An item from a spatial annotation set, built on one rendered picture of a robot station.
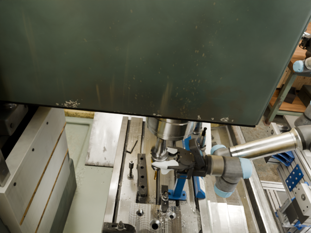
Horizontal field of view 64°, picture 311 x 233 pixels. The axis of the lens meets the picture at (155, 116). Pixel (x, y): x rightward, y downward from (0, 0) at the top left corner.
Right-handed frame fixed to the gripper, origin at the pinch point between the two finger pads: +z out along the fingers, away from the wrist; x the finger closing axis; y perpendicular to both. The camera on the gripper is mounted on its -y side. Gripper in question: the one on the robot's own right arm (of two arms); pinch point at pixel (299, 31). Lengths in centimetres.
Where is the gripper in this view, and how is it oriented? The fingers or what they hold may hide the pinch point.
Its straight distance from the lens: 218.5
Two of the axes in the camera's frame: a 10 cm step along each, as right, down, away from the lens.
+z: -2.1, -6.4, 7.4
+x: 9.8, -1.5, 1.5
